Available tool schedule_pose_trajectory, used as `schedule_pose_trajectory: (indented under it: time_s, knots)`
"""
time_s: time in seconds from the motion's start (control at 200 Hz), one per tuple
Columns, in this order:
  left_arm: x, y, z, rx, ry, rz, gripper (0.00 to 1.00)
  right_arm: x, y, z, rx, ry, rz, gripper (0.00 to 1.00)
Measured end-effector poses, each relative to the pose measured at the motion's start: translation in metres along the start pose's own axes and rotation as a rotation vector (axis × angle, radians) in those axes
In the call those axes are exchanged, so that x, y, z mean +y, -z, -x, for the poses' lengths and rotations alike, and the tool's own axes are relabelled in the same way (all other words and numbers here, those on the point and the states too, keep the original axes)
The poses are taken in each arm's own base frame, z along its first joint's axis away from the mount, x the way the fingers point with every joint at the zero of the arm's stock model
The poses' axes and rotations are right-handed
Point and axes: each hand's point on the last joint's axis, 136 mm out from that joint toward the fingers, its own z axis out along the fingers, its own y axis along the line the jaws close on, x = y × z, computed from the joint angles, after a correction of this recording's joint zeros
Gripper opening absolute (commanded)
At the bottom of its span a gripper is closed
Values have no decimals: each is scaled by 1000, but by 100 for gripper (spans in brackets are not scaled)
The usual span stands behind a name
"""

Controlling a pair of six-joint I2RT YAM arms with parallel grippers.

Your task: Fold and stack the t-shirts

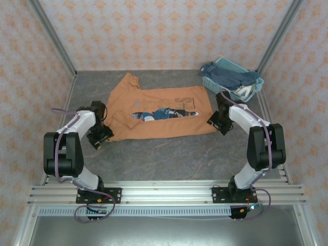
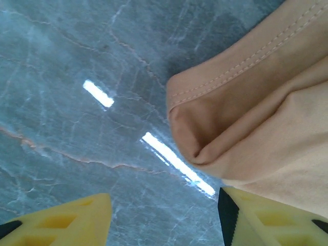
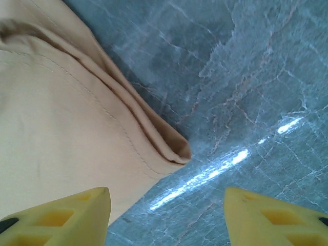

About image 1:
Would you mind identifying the light blue plastic basket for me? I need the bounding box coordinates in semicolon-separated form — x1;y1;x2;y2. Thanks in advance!
201;57;264;104

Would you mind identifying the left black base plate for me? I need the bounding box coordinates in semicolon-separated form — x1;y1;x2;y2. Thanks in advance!
76;187;122;205

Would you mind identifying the aluminium upright post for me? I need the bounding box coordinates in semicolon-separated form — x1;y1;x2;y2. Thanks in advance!
27;0;78;78
256;0;304;75

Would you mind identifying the white t-shirt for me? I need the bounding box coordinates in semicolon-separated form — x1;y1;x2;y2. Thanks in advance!
232;84;257;98

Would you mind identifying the aluminium side rail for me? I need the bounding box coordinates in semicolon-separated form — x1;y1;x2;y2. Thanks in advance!
257;91;293;185
40;75;77;186

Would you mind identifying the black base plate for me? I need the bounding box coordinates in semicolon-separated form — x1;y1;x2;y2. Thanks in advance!
211;186;258;204
76;187;122;205

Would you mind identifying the orange printed t-shirt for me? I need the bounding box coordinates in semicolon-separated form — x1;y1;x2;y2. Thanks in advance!
105;73;218;142

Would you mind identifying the grey slotted cable duct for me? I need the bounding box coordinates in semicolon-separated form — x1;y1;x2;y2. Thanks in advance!
38;207;233;217

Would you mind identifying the aluminium mounting beam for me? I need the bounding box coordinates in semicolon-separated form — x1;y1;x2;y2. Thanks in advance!
27;180;308;206

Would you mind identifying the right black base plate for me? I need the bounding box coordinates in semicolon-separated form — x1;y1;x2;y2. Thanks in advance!
211;186;258;204

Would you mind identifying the dark blue t-shirt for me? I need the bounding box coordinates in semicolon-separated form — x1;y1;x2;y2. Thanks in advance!
198;61;261;91

